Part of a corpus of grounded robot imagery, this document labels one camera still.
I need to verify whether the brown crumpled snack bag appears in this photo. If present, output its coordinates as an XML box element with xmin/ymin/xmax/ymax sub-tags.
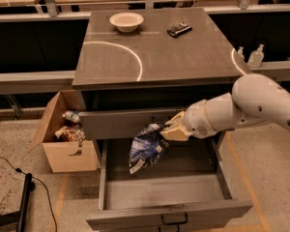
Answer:
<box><xmin>54</xmin><ymin>125</ymin><xmax>86</xmax><ymax>142</ymax></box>

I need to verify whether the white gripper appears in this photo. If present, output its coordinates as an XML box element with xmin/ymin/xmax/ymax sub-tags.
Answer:
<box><xmin>159</xmin><ymin>100</ymin><xmax>217</xmax><ymax>141</ymax></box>

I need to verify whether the clear sanitizer bottle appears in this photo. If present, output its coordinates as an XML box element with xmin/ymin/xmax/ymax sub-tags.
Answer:
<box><xmin>247</xmin><ymin>44</ymin><xmax>264</xmax><ymax>68</ymax></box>

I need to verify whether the blue chip bag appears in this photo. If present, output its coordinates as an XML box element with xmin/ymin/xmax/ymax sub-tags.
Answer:
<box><xmin>129</xmin><ymin>124</ymin><xmax>169</xmax><ymax>174</ymax></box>

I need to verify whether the black floor cable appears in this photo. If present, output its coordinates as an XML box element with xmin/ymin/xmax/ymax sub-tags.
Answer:
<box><xmin>0</xmin><ymin>152</ymin><xmax>58</xmax><ymax>232</ymax></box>

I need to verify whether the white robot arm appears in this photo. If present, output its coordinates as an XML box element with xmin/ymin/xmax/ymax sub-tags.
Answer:
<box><xmin>160</xmin><ymin>73</ymin><xmax>290</xmax><ymax>141</ymax></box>

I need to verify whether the white bowl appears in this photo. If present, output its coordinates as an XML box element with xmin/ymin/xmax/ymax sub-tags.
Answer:
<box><xmin>109</xmin><ymin>13</ymin><xmax>144</xmax><ymax>33</ymax></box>

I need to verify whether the cardboard box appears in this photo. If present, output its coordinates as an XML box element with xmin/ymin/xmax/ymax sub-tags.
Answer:
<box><xmin>29</xmin><ymin>90</ymin><xmax>100</xmax><ymax>172</ymax></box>

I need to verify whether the small clear bottle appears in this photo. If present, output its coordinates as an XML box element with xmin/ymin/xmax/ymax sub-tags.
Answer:
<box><xmin>237</xmin><ymin>46</ymin><xmax>245</xmax><ymax>61</ymax></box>

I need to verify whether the black stand leg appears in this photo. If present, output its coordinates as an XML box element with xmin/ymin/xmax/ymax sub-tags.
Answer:
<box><xmin>0</xmin><ymin>173</ymin><xmax>34</xmax><ymax>232</ymax></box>

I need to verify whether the grey metal rail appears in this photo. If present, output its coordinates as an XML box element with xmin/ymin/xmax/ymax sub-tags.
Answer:
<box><xmin>0</xmin><ymin>71</ymin><xmax>74</xmax><ymax>95</ymax></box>

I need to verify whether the silver crumpled snack bag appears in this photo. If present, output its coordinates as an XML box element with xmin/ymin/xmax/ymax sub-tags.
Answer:
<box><xmin>62</xmin><ymin>110</ymin><xmax>80</xmax><ymax>124</ymax></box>

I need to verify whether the closed top drawer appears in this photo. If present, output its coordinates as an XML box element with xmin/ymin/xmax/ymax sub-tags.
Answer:
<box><xmin>78</xmin><ymin>102</ymin><xmax>246</xmax><ymax>141</ymax></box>

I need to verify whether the open middle drawer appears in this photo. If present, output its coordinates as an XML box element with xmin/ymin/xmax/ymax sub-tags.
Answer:
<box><xmin>87</xmin><ymin>133</ymin><xmax>252</xmax><ymax>232</ymax></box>

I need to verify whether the grey drawer cabinet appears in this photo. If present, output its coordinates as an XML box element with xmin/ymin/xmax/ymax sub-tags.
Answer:
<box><xmin>72</xmin><ymin>7</ymin><xmax>255</xmax><ymax>232</ymax></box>

